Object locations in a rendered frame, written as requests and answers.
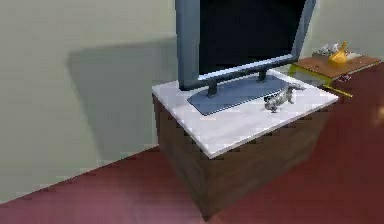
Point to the grey dog figurine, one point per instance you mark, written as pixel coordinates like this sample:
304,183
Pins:
279,98

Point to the white crumpled object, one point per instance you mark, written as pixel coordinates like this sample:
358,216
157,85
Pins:
327,50

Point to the brown cabinet with white top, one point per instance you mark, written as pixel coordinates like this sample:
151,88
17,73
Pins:
240,156

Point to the yellow figurine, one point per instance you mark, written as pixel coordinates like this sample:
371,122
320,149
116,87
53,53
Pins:
339,56

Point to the grey flat television set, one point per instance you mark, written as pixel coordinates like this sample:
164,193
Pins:
246,36

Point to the brown side table yellow frame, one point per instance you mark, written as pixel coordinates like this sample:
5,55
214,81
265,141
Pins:
328,68

